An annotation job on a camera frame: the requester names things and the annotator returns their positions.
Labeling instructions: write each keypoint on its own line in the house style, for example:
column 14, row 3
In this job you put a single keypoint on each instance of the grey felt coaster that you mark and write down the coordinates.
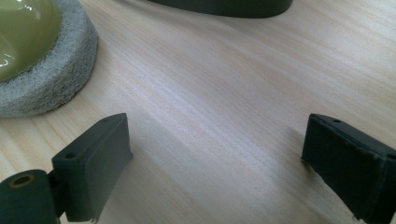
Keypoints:
column 53, row 84

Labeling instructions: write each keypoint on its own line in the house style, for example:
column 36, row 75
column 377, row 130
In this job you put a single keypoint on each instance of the dark green tray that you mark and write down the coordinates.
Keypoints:
column 230, row 7

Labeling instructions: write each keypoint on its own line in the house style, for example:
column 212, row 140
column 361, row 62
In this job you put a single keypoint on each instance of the green glossy bowl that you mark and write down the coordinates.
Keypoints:
column 25, row 34

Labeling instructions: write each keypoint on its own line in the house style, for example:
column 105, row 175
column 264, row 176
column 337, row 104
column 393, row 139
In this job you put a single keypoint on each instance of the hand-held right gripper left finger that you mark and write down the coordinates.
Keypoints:
column 93, row 168

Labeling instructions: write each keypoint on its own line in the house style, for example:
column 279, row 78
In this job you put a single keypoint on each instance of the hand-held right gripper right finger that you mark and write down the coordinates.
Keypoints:
column 351, row 168

